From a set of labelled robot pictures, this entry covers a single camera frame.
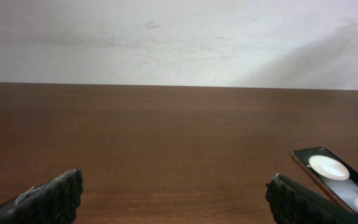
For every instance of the black smartphone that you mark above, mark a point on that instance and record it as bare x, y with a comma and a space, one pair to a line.
332, 173

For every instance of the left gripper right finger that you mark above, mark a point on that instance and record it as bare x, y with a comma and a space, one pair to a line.
291, 203

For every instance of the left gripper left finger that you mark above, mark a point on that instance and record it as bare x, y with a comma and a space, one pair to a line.
55, 201

